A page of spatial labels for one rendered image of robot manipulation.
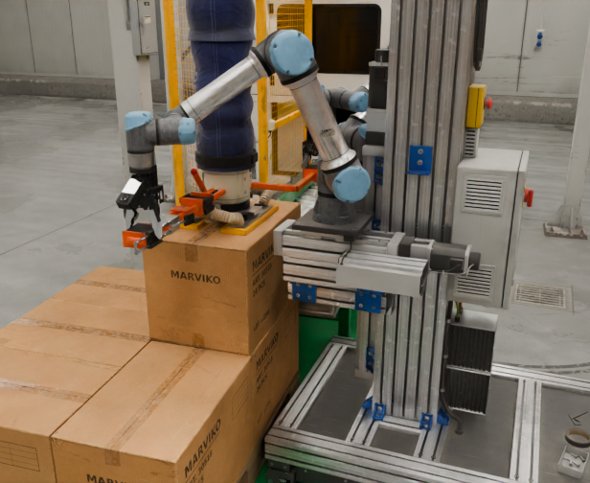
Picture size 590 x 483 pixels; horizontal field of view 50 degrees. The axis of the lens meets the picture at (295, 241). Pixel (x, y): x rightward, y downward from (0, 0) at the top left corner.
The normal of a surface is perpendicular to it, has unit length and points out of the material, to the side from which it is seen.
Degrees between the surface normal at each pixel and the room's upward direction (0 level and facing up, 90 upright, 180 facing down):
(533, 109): 90
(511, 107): 89
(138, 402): 0
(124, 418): 0
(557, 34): 90
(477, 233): 90
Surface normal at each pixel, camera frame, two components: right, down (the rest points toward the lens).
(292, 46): 0.15, 0.22
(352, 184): 0.26, 0.44
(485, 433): 0.00, -0.94
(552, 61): -0.36, 0.32
